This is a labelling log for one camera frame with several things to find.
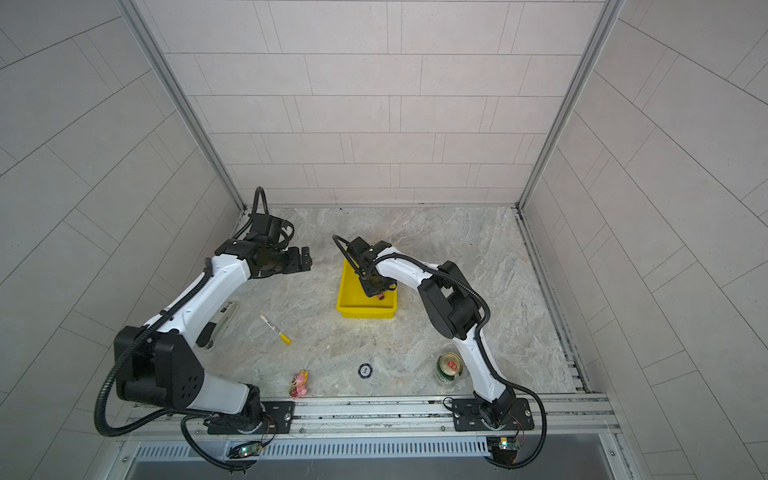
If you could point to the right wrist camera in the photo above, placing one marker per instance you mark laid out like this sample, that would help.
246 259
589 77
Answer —
363 253

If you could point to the pink toy figure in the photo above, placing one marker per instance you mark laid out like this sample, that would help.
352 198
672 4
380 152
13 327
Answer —
299 387

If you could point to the right circuit board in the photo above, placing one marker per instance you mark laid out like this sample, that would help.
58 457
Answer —
503 450

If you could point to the green tin can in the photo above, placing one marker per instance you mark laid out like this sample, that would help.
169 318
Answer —
449 367

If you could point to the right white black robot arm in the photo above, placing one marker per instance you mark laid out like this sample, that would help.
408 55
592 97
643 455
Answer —
458 313

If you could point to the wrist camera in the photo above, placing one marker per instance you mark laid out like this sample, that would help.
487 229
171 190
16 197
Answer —
363 253
264 228

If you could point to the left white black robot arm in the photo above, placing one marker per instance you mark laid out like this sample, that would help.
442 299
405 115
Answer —
157 363

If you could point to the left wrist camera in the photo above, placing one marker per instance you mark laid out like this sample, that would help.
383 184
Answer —
264 228

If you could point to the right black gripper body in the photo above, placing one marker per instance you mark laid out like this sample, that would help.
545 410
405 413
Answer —
375 285

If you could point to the yellow plastic bin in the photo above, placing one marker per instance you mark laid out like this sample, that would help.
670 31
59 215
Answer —
352 303

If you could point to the aluminium rail frame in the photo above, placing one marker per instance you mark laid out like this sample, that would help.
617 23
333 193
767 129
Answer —
432 416

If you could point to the left circuit board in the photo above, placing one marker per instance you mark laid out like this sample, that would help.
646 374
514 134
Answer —
245 451

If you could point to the white yellow marker pen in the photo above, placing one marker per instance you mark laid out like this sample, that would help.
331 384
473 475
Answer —
284 338

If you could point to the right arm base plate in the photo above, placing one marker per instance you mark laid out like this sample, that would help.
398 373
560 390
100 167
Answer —
477 415

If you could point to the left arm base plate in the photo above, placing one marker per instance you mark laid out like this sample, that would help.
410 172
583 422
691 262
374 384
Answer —
270 417

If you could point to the circuit board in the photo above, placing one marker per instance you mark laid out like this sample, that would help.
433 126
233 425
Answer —
503 450
245 451

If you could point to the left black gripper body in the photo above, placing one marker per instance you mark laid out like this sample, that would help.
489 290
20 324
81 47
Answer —
283 261

